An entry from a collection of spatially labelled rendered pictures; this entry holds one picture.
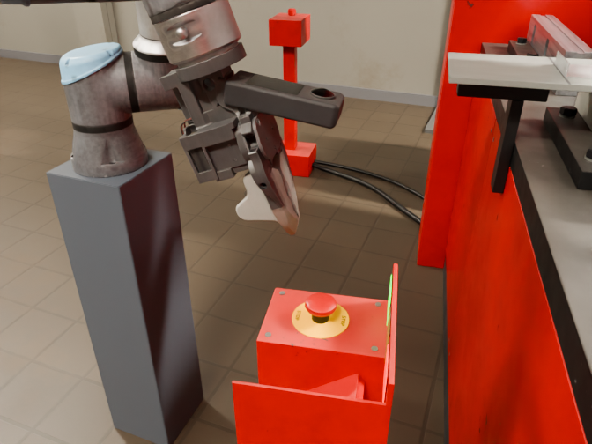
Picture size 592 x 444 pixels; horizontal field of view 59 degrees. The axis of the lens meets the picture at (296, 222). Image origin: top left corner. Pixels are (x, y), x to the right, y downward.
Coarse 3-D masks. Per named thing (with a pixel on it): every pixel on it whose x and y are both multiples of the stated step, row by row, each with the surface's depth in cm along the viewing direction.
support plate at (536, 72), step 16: (448, 64) 89; (464, 64) 88; (480, 64) 88; (496, 64) 88; (512, 64) 88; (528, 64) 88; (544, 64) 88; (448, 80) 82; (464, 80) 81; (480, 80) 80; (496, 80) 80; (512, 80) 80; (528, 80) 80; (544, 80) 80; (560, 80) 80; (576, 80) 80
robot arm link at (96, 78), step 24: (96, 48) 97; (120, 48) 97; (72, 72) 94; (96, 72) 94; (120, 72) 96; (72, 96) 96; (96, 96) 96; (120, 96) 97; (72, 120) 100; (96, 120) 98; (120, 120) 100
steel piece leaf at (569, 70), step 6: (558, 54) 87; (558, 60) 86; (564, 60) 83; (558, 66) 86; (564, 66) 82; (570, 66) 86; (576, 66) 86; (582, 66) 86; (588, 66) 86; (564, 72) 82; (570, 72) 83; (576, 72) 83; (582, 72) 83; (588, 72) 83
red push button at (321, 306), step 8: (312, 296) 65; (320, 296) 65; (328, 296) 65; (312, 304) 63; (320, 304) 63; (328, 304) 63; (336, 304) 64; (312, 312) 63; (320, 312) 62; (328, 312) 63; (320, 320) 64; (328, 320) 65
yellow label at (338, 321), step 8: (304, 304) 68; (296, 312) 66; (304, 312) 66; (336, 312) 66; (344, 312) 66; (296, 320) 65; (304, 320) 65; (312, 320) 65; (336, 320) 65; (344, 320) 65; (296, 328) 64; (304, 328) 64; (312, 328) 64; (320, 328) 64; (328, 328) 64; (336, 328) 64; (344, 328) 64; (312, 336) 63; (320, 336) 63; (328, 336) 63
